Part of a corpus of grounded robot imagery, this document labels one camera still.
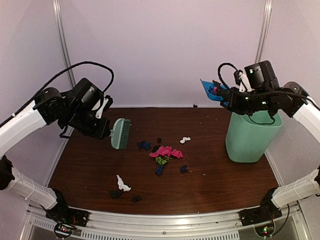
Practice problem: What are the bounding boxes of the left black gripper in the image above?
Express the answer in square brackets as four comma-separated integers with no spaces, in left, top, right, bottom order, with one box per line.
[63,105,111,139]

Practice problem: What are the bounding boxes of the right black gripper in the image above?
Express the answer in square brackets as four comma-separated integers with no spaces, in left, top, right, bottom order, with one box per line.
[221,86,274,115]

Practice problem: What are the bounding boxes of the mint green hand brush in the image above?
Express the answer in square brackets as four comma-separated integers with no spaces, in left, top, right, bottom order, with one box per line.
[110,118,131,150]

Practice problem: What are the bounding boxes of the blue plastic dustpan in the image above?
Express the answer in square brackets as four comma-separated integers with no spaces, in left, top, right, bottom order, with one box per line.
[200,79,223,103]

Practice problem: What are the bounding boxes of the dark blue scrap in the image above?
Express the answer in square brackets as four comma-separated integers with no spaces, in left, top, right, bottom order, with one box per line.
[137,140,151,151]
[155,165,165,176]
[180,165,189,174]

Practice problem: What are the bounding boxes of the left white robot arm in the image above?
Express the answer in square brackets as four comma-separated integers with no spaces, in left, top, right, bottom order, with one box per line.
[0,86,113,222]

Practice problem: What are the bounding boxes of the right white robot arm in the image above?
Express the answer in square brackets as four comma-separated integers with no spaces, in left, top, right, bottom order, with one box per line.
[215,81,320,221]

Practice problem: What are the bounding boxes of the mint green waste bin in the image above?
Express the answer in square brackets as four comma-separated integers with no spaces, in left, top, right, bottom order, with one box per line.
[225,111,283,164]

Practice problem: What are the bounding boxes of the long white paper scrap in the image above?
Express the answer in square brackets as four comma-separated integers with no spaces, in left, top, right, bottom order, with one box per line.
[116,174,132,192]

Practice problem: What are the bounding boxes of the black scrap under pink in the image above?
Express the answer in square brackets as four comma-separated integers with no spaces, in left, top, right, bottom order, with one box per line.
[151,144,162,153]

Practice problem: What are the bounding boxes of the small white paper scrap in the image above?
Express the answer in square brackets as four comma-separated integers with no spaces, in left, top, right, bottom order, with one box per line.
[179,136,191,144]

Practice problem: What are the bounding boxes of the green paper scrap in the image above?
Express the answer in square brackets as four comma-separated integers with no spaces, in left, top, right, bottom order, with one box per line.
[155,156,169,166]

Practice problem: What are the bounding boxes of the large pink paper scrap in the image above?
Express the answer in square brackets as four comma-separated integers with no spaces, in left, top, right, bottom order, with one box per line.
[149,145,184,159]

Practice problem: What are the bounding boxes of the small black scrap front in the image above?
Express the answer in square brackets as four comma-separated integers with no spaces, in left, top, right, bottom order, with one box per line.
[132,195,142,203]

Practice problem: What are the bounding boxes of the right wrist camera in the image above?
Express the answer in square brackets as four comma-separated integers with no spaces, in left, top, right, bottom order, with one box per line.
[233,70,252,93]

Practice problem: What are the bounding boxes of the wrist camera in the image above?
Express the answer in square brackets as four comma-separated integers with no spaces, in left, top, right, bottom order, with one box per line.
[233,70,252,93]
[92,95,113,119]

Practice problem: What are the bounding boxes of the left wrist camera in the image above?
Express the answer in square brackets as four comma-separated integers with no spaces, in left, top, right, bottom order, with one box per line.
[92,95,113,119]

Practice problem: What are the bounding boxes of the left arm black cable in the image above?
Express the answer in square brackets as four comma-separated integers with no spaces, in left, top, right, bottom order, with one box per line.
[0,60,115,126]

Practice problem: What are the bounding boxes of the right aluminium frame post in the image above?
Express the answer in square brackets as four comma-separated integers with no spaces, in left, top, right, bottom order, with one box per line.
[254,0,273,63]

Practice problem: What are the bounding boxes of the aluminium frame post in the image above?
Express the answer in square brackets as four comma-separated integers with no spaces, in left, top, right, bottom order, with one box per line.
[51,0,77,87]
[254,0,273,63]

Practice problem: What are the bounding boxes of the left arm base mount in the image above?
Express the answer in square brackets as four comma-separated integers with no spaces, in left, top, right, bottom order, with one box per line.
[42,189,89,240]

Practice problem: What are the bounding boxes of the front aluminium rail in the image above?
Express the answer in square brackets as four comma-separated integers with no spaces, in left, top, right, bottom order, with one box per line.
[24,197,306,240]

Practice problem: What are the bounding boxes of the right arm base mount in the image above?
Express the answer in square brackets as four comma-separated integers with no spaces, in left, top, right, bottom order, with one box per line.
[238,200,283,238]

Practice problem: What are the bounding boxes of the left aluminium frame post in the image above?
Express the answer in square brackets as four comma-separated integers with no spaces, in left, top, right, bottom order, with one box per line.
[51,0,77,87]

